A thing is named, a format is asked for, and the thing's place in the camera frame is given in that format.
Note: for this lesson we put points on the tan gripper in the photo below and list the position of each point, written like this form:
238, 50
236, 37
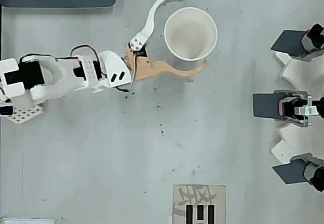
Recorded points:
142, 68

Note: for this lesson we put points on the paper cup white inside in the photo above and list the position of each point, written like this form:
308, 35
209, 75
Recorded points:
189, 34

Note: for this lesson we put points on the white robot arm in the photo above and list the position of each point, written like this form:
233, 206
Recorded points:
63, 80

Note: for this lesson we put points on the dark grey flat paddle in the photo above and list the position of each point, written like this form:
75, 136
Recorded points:
264, 105
288, 173
286, 43

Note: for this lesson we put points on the white star-shaped fixture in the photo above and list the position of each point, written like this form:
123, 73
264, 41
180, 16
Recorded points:
303, 74

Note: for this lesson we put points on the grey card with black print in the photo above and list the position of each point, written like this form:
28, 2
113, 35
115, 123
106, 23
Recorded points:
200, 196

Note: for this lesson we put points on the small blue board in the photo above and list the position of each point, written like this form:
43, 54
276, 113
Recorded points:
5, 110

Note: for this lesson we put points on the grey servo unit metal bracket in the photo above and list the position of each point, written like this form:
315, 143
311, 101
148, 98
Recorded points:
288, 107

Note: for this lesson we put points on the white perforated base plate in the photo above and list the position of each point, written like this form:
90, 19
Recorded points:
25, 114

